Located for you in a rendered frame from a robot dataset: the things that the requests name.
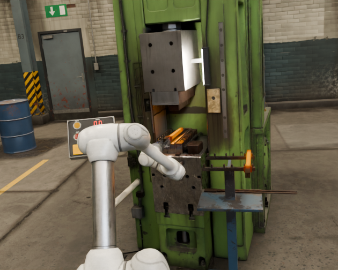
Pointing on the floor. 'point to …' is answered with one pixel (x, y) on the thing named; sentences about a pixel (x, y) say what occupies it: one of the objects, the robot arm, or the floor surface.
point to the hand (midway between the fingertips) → (166, 140)
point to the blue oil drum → (15, 125)
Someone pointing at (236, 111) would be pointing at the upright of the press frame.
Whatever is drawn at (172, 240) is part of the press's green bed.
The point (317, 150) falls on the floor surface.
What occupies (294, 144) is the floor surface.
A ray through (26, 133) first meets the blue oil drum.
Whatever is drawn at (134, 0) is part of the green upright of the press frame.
